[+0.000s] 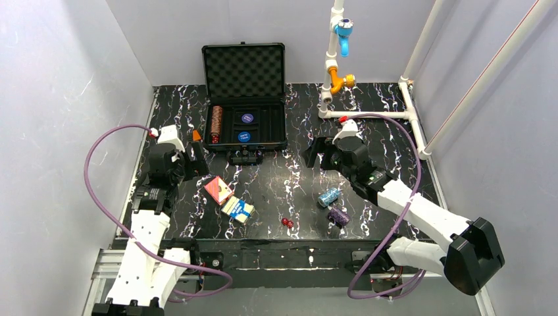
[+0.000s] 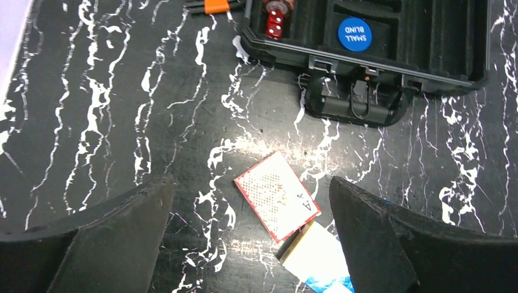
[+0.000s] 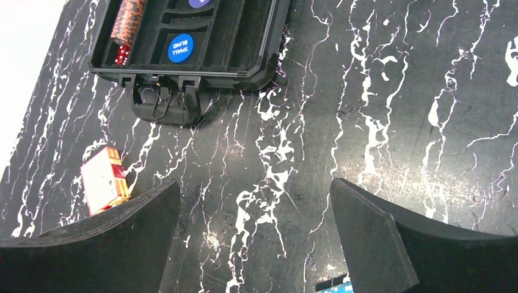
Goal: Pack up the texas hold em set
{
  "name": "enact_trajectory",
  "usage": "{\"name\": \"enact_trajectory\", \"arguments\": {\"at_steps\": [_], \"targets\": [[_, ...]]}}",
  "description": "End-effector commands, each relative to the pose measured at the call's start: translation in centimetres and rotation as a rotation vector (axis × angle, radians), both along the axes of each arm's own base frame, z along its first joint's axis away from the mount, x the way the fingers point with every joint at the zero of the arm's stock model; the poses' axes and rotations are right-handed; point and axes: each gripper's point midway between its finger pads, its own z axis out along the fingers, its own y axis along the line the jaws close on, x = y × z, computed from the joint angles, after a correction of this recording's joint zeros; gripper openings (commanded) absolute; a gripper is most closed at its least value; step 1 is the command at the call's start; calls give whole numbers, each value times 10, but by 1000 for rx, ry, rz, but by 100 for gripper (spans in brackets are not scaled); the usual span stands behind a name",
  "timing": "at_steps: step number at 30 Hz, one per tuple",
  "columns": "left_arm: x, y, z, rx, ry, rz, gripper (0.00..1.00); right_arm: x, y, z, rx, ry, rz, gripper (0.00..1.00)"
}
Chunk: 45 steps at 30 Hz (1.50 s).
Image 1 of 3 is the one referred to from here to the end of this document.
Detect red playing card box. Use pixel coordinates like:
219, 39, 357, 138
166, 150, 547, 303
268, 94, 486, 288
204, 176, 234, 205

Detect blue playing card box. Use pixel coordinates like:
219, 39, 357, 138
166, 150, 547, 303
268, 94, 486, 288
221, 196, 255, 224

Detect black foam-lined poker case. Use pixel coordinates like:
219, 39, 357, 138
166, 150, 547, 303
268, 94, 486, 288
201, 42, 288, 165

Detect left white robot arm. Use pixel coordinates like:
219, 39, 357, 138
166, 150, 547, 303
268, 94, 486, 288
91, 141, 209, 315

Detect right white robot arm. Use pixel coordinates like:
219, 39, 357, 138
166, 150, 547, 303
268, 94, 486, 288
301, 136, 505, 296

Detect orange black poker chip stack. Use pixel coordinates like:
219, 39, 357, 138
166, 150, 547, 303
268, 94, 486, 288
210, 105, 223, 138

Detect light blue poker chip stack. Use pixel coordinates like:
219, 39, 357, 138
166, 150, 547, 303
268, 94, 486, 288
318, 188, 340, 207

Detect blue big blind button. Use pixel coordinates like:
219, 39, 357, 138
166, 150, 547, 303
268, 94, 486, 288
238, 131, 251, 143

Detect blue small blind button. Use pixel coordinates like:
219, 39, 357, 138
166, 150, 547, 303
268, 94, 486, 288
241, 113, 254, 124

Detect purple poker chip stack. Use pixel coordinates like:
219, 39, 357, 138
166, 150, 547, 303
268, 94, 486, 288
327, 206, 351, 228

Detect orange pipe fitting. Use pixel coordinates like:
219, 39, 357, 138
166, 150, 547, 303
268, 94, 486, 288
328, 66, 356, 95

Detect red dice pair on table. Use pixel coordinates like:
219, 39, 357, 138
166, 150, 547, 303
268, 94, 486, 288
281, 218, 294, 228

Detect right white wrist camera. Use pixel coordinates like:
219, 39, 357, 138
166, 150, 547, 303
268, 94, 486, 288
332, 117, 363, 145

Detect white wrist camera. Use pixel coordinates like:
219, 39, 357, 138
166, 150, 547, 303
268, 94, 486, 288
332, 117, 363, 145
157, 124, 186, 152

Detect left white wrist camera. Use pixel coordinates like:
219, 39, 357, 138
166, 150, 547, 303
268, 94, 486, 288
157, 124, 186, 152

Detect white PVC pipe frame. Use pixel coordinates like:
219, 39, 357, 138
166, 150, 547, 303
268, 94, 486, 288
317, 0, 558, 161

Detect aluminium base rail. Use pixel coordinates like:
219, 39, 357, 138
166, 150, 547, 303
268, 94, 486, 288
82, 248, 495, 316

